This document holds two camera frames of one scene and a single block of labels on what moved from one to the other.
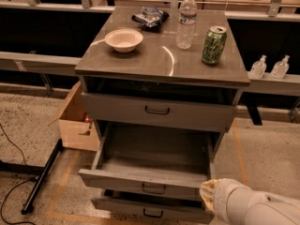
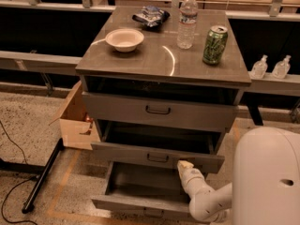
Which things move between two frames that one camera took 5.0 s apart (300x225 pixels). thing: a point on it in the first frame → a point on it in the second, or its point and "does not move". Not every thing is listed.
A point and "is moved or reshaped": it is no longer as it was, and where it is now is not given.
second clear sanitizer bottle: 280,68 does not move
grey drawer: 154,160 is moved or reshaped
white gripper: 224,195 → 193,174
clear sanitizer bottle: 259,67 does not move
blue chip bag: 151,16 does not move
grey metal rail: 62,66 does not move
